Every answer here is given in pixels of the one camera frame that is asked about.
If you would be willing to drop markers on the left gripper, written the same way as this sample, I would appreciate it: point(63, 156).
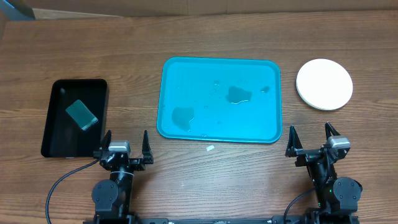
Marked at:
point(138, 164)

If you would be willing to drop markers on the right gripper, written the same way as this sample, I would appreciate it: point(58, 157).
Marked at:
point(293, 147)

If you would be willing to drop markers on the green scrubbing sponge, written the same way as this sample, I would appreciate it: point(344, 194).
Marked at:
point(83, 117)

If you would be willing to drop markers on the white pink plate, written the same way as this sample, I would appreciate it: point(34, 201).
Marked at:
point(328, 76)

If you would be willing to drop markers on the yellow-green plate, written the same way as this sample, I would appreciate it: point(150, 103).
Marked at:
point(319, 99)

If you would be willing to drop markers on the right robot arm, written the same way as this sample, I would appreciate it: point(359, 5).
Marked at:
point(337, 196)

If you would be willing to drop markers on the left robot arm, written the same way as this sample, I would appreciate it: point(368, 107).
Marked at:
point(112, 196)

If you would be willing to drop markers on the teal plastic tray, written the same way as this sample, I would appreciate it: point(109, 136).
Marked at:
point(220, 99)

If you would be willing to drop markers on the black rectangular bin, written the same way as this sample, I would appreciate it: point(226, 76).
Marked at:
point(62, 136)

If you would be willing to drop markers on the small white paper scrap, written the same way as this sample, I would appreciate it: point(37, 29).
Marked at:
point(209, 148)

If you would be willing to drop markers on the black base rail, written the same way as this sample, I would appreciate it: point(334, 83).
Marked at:
point(278, 219)

